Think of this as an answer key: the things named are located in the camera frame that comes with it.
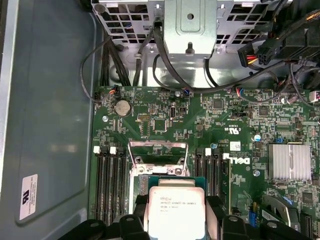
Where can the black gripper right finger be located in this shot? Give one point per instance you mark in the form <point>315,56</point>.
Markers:
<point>237,230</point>

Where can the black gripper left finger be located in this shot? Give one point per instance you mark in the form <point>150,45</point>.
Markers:
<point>132,230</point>

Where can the silver CPU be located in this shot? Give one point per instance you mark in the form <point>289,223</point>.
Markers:
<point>175,212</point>

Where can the metal socket cover frame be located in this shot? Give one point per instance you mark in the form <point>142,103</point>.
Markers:
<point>157,144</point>

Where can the black RAM slot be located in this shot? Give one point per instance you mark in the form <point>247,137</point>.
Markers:
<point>216,172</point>
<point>107,187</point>
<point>199,162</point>
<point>123,187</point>

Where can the RAM slot with white clips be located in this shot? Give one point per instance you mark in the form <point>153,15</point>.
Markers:
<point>208,167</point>
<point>100,187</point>
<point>115,187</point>

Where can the CPU socket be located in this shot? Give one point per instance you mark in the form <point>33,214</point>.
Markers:
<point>143,185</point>

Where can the silver finned heatsink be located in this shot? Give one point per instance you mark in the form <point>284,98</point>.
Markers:
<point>290,161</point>

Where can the white printed sticker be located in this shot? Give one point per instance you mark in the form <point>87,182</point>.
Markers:
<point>28,197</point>

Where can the green motherboard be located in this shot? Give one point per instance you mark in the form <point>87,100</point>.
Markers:
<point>200,117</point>

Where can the silver coin battery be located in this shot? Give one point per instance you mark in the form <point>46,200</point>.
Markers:
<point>122,108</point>

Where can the black and grey PC case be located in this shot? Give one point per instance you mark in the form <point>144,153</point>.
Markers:
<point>50,100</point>

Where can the black power connector plug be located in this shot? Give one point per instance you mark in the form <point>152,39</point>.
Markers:
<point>260,53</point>

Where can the silver perforated drive cage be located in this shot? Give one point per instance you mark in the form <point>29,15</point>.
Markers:
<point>151,15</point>

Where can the grey metal bracket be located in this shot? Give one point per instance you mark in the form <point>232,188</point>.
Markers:
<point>180,37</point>

